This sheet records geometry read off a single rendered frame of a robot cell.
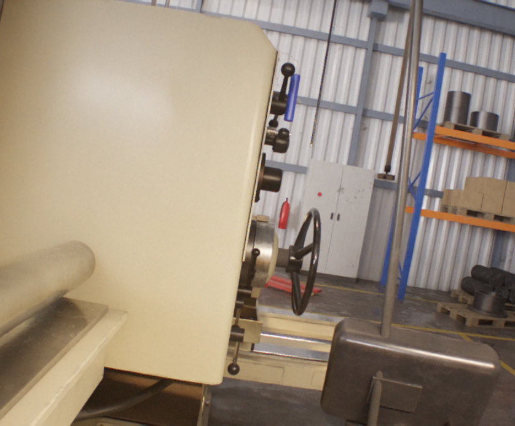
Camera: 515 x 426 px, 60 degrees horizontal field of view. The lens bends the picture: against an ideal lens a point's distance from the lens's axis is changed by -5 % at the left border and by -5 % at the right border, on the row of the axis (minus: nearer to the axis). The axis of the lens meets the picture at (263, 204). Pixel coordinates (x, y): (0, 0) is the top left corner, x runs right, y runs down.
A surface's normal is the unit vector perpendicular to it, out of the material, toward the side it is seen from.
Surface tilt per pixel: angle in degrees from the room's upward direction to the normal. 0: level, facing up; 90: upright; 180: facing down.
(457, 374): 110
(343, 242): 90
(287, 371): 90
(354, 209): 90
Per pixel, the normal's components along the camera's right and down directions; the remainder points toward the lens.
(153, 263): 0.04, 0.06
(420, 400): -0.25, 0.34
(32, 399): 0.17, -0.98
